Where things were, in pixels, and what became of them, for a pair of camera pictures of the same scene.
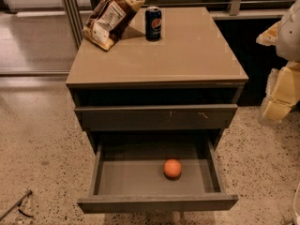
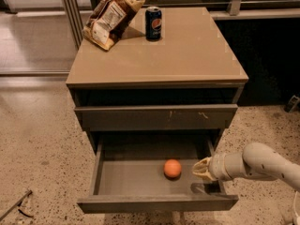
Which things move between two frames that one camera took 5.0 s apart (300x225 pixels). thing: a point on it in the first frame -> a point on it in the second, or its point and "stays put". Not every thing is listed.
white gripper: x=290 y=35 -> x=216 y=168
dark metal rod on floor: x=18 y=204 stays put
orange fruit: x=172 y=168 stays put
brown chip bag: x=109 y=16 stays put
